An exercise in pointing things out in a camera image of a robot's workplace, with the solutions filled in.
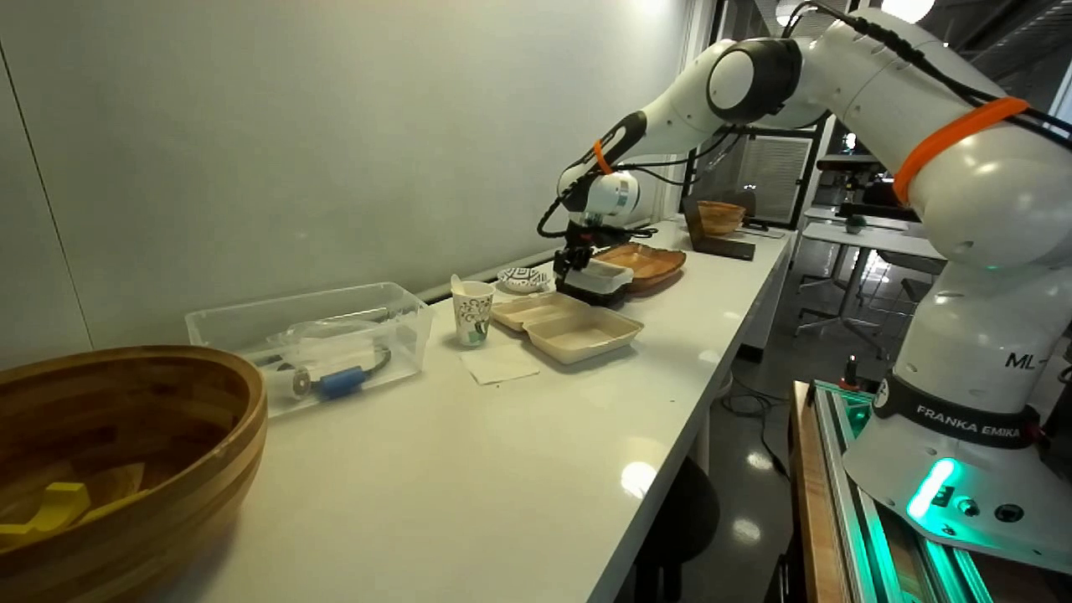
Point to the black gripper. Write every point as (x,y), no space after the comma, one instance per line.
(590,235)

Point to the small white rectangular basket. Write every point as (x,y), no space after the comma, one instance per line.
(609,280)

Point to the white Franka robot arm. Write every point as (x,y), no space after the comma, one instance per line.
(958,204)

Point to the small patterned plate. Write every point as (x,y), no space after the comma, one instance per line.
(521,280)

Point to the beige open clamshell box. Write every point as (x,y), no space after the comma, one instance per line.
(573,329)

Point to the brown wooden rectangular tray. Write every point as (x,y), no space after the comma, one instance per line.
(658,262)

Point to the patterned paper cup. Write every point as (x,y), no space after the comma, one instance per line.
(473,317)

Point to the white paper napkin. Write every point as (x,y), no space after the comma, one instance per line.
(502,362)

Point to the small wooden box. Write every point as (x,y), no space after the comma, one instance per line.
(721,221)

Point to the black framed glass partition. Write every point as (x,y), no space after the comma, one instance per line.
(773,179)

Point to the clear plastic container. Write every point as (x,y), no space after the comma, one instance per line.
(336,323)

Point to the white background table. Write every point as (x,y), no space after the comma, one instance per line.
(867,235)

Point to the robot mounting platform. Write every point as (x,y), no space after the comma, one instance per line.
(831,504)

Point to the large wooden bowl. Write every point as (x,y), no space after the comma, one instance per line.
(168,447)

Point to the yellow object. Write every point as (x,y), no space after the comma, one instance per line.
(53,506)

